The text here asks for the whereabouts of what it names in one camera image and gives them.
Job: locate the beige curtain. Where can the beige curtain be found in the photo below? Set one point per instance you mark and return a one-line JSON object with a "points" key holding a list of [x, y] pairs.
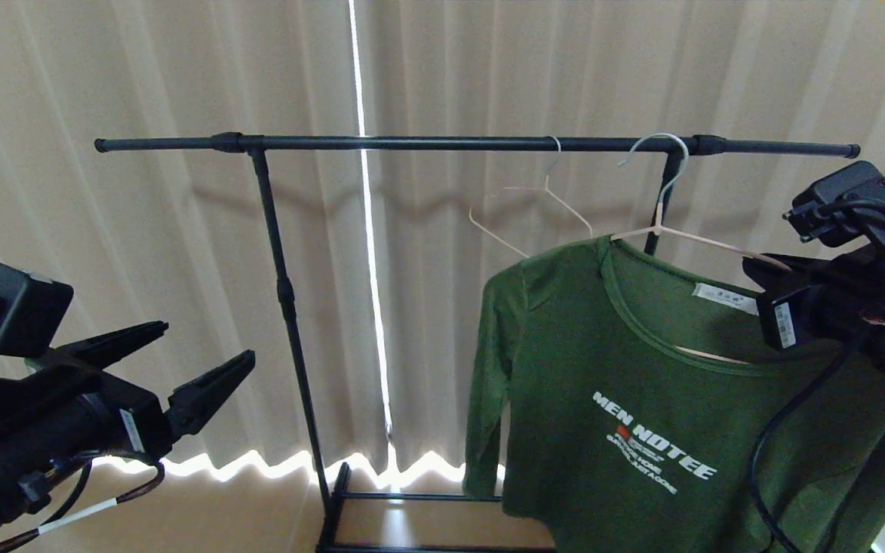
{"points": [[143, 77]]}

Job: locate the green printed sleeveless shirt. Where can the green printed sleeveless shirt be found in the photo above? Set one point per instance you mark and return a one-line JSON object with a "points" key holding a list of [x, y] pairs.
{"points": [[604, 346]]}

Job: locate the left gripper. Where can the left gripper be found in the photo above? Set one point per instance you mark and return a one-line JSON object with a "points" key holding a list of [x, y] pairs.
{"points": [[66, 453]]}

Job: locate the pink clothes hanger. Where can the pink clothes hanger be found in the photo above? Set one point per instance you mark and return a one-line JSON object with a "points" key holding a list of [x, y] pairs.
{"points": [[688, 236], [565, 206]]}

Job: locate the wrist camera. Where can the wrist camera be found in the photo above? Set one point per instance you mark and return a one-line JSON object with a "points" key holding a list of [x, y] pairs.
{"points": [[20, 307], [850, 200]]}

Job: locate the black clothes rack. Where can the black clothes rack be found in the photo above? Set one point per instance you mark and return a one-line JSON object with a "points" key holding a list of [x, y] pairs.
{"points": [[412, 143]]}

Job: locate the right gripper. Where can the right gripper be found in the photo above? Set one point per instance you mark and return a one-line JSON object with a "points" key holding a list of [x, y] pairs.
{"points": [[857, 299]]}

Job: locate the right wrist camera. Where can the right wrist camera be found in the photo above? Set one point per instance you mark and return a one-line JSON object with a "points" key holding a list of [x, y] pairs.
{"points": [[850, 200]]}

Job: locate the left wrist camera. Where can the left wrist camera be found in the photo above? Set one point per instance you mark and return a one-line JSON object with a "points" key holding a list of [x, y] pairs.
{"points": [[20, 307]]}

